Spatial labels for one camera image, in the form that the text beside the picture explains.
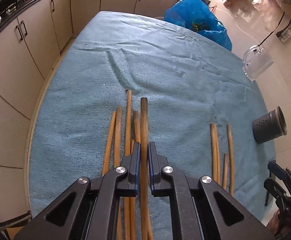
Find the beige lower kitchen cabinets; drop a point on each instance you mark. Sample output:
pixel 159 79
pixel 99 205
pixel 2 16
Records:
pixel 32 40

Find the right group thick chopstick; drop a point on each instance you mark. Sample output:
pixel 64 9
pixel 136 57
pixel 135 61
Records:
pixel 215 152

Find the right group outer chopstick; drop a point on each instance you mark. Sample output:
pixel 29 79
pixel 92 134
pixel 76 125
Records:
pixel 231 160

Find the short centre wooden chopstick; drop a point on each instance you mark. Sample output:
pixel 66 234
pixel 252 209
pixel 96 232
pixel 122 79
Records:
pixel 137 135

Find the blue plastic bag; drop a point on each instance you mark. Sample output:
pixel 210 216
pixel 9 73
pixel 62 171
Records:
pixel 196 16

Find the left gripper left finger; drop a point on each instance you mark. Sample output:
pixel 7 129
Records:
pixel 88 209

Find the right human hand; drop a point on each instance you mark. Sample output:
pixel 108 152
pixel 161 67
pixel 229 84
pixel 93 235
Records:
pixel 274 224

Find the grey perforated utensil holder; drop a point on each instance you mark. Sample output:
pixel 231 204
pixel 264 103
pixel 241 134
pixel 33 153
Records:
pixel 269 126

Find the clear glass mug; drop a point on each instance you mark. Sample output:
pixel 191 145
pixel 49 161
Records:
pixel 256 60

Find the blue towel table cover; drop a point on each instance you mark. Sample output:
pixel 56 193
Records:
pixel 189 81

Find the right group short chopstick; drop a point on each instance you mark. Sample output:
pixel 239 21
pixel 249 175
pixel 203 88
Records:
pixel 225 171

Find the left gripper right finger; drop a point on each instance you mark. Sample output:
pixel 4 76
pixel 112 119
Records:
pixel 200 208

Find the long centre wooden chopstick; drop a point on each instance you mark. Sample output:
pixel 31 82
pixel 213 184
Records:
pixel 127 151

